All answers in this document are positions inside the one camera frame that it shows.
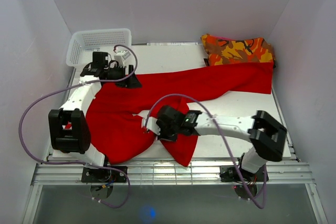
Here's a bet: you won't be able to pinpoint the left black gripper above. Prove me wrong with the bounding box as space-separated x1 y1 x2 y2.
104 64 142 89

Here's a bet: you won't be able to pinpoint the red trousers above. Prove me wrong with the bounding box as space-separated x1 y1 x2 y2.
86 62 273 164

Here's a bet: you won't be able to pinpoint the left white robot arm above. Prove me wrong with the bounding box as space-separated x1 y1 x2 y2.
48 49 142 182

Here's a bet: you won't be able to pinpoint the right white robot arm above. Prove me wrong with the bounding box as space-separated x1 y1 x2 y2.
155 105 287 180

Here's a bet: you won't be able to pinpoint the orange camouflage folded trousers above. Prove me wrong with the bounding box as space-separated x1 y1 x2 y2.
201 34 276 66

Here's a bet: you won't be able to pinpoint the white perforated plastic basket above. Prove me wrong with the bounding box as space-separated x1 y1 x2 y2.
66 28 132 67

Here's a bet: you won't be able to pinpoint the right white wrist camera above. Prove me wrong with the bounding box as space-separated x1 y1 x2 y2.
141 116 161 135

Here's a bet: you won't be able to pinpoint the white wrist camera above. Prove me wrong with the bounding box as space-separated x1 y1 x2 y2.
113 50 131 67
141 116 161 135

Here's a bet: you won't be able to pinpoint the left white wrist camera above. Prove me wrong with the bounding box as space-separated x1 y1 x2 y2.
113 50 131 67

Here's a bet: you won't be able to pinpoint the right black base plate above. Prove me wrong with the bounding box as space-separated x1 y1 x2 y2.
219 166 269 183

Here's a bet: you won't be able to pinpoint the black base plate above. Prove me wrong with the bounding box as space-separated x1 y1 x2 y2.
219 166 269 183
81 166 128 183

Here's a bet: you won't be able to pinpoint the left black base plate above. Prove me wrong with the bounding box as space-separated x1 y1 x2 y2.
81 166 128 183

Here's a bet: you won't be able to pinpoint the aluminium frame rail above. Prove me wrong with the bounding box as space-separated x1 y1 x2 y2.
32 160 315 185

